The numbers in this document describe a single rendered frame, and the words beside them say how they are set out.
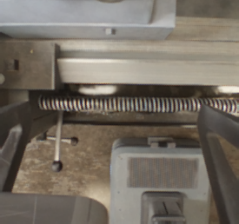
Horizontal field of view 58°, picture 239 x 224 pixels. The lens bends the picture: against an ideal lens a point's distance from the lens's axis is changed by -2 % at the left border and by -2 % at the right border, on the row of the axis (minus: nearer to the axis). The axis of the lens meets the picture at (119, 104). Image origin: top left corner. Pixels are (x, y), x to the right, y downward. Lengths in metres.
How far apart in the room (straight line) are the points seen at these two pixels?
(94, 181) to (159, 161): 0.49
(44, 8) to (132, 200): 1.01
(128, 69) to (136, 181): 0.77
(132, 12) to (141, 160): 0.85
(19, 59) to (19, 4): 0.13
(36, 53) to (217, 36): 0.39
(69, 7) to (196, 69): 0.29
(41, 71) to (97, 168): 1.02
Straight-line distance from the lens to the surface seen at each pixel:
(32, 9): 0.41
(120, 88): 0.92
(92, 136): 1.37
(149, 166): 1.14
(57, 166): 0.72
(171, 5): 0.42
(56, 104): 0.62
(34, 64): 0.49
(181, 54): 0.51
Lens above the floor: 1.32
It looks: 86 degrees down
